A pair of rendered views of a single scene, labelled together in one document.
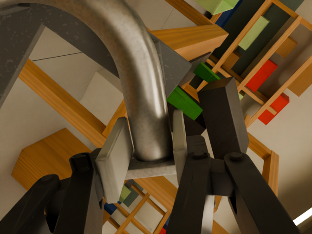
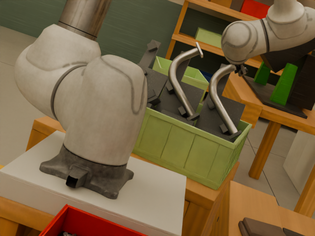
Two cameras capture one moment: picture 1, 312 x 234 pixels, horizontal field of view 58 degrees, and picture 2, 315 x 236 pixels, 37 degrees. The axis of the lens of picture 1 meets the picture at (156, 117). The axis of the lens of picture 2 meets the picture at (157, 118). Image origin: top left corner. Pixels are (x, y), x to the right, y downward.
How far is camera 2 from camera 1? 1.58 m
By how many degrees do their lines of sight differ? 28
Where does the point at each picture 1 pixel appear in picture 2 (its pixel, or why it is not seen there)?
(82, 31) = (220, 86)
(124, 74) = (224, 72)
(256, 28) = (209, 39)
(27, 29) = (223, 98)
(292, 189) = not seen: outside the picture
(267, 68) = (251, 8)
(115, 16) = (215, 76)
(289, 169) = not seen: outside the picture
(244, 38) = not seen: hidden behind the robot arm
